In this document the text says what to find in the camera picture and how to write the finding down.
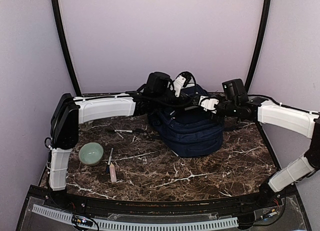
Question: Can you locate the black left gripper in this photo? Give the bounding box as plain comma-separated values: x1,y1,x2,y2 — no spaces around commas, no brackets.
154,86,193,113

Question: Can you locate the navy blue student backpack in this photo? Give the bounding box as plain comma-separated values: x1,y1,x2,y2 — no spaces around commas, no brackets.
147,84,225,158

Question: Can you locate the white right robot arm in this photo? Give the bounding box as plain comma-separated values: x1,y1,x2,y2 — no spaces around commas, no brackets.
192,78,320,208

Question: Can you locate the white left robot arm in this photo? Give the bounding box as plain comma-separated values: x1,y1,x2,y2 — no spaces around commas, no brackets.
47,71,197,209

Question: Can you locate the black capped white marker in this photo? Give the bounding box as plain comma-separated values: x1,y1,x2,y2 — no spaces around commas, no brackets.
106,129,133,133

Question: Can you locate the pink pencil-shaped eraser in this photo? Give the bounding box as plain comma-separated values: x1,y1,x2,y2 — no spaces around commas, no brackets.
109,163,117,183

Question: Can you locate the cream patterned ceramic mug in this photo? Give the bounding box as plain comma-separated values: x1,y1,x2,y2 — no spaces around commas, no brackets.
79,124,93,132

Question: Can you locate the light green ceramic bowl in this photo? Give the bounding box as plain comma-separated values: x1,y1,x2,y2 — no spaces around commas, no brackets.
78,142,104,166

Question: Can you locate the black left frame post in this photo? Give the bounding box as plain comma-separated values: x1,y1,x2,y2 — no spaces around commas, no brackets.
51,0,82,96

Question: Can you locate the black frame post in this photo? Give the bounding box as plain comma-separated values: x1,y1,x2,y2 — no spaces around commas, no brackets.
51,0,82,96
244,0,271,92

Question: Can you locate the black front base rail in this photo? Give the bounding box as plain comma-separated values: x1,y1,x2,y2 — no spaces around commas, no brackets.
27,185,285,217

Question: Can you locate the black right frame post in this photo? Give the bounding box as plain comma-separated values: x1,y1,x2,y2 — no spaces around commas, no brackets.
244,0,271,92

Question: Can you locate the white slotted cable duct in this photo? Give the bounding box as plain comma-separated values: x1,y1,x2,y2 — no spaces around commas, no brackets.
31,204,239,231

